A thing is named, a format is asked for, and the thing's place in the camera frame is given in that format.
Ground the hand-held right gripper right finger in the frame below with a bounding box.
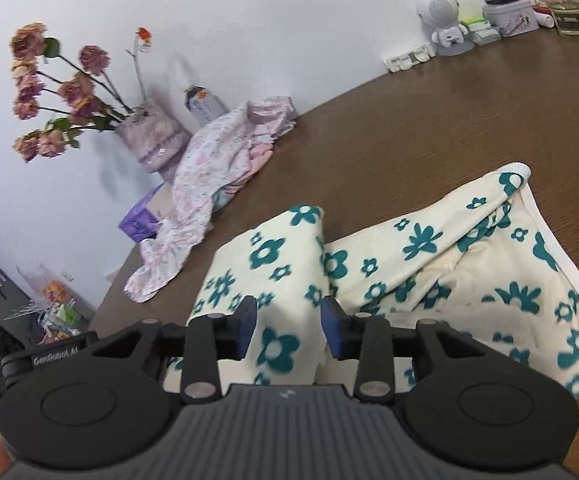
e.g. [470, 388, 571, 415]
[321, 296, 486, 403]

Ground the cream dress with green flowers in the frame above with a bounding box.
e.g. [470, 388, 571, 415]
[162, 162, 579, 401]

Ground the wire rack of bottles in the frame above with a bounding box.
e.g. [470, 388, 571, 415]
[9, 265, 95, 341]

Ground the glass cup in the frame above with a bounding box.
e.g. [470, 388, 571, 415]
[536, 0, 579, 37]

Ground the tea bottle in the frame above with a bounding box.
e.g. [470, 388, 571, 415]
[184, 85, 227, 128]

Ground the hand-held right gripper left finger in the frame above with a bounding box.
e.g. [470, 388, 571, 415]
[92, 296, 258, 403]

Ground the white robot speaker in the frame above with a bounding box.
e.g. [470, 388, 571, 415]
[416, 0, 475, 57]

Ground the purple textured vase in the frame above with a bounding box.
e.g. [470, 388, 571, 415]
[115, 100, 192, 173]

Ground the plain pink garment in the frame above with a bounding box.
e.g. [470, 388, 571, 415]
[246, 145, 275, 172]

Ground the purple tissue pack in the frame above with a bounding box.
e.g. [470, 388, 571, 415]
[118, 182, 170, 243]

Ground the dried rose bouquet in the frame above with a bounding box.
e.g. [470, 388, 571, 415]
[10, 22, 152, 163]

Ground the small green white box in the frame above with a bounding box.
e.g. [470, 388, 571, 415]
[460, 16, 501, 45]

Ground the grey tin box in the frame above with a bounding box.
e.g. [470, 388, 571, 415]
[482, 0, 540, 37]

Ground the pink floral garment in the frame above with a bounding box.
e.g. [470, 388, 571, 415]
[123, 96, 297, 303]

